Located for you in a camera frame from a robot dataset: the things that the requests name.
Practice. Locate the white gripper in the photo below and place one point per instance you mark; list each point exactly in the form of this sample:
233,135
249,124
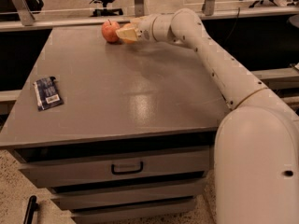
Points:
148,28

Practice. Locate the orange fruit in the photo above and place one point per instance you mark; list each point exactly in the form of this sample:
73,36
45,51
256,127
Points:
129,36

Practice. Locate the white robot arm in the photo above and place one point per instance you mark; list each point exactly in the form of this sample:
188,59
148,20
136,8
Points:
256,152

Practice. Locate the red apple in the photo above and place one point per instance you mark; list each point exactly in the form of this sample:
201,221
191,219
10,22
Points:
108,31

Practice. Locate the grey drawer cabinet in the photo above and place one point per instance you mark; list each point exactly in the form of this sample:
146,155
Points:
149,102

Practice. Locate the blue snack packet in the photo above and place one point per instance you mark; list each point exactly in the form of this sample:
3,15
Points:
47,95

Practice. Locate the black drawer handle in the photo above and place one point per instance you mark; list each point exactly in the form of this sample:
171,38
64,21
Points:
127,168

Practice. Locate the black handle bottom left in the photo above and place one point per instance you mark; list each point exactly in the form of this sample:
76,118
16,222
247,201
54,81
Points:
32,206

